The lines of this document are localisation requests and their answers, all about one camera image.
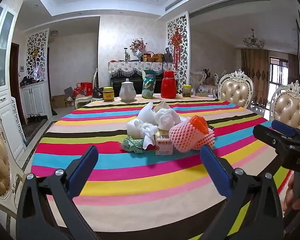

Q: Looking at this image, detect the black handbag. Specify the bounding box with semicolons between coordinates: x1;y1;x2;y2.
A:
162;47;174;63

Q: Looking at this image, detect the green white foam net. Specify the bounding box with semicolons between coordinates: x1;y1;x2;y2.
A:
118;136;147;154

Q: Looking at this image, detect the tall white cabinet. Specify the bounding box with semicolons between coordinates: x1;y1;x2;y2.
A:
0;4;25;153

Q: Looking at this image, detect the striped tablecloth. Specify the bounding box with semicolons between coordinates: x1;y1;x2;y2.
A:
30;94;293;240

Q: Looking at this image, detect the red knot hanging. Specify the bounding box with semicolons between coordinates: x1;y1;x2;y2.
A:
171;28;182;69

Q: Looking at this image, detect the yellow medicine box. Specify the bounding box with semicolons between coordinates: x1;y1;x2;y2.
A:
155;129;173;156

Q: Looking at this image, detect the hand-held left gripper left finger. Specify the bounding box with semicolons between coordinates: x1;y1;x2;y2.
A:
16;144;100;240

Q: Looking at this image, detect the chandelier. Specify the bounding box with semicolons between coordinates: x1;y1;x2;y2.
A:
242;28;266;49

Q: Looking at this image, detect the window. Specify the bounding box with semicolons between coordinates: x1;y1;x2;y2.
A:
268;57;289;91

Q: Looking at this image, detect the white tissue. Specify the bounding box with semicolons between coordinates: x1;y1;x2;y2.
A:
155;107;181;131
139;124;159;151

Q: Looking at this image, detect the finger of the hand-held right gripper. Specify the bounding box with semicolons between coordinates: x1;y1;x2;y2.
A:
271;119;300;141
253;124;298;155

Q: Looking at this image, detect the red thermos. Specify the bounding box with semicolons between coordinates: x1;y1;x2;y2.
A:
160;70;177;99

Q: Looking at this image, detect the yellow lidded jar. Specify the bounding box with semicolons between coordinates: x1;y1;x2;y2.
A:
102;86;115;102

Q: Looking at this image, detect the red gift box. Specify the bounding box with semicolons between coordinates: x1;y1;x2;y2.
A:
73;82;94;97

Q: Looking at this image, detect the cream paper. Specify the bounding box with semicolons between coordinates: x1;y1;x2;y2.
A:
154;101;172;110

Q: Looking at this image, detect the vase of pink flowers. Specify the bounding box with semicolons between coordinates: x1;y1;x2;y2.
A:
129;38;148;62

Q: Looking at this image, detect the glass jar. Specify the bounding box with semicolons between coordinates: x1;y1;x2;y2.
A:
182;84;193;98

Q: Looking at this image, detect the low white cabinet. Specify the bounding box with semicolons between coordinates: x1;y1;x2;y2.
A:
19;81;53;125

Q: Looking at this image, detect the green snack bag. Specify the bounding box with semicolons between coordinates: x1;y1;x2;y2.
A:
141;70;157;100

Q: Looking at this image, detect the lace piano cloth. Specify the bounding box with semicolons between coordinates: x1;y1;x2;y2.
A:
108;61;176;78

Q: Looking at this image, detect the brown curtain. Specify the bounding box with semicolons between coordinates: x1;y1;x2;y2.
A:
241;48;271;108
287;52;300;86

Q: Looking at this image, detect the person's right hand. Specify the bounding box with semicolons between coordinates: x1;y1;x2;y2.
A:
282;173;296;214

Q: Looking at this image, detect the ornate white sofa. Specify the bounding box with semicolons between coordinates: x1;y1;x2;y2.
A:
190;68;227;97

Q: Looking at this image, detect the brown woven basket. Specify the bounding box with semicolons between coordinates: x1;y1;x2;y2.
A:
143;51;164;63

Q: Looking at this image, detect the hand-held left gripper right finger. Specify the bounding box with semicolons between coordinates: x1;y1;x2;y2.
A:
197;144;285;240

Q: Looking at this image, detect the cardboard box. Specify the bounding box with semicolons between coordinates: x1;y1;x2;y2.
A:
50;93;76;109

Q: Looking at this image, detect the orange foam net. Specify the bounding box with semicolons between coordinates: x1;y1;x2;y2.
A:
189;115;209;134

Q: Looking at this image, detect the pink foam net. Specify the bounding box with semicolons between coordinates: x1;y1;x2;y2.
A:
169;120;215;153

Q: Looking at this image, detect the white lattice screen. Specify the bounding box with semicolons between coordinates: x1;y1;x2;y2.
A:
167;13;189;87
27;28;50;82

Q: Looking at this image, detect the white ceramic teapot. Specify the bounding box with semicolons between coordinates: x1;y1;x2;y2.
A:
119;78;137;103

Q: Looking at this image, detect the black piano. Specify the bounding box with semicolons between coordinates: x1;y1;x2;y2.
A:
110;74;166;97

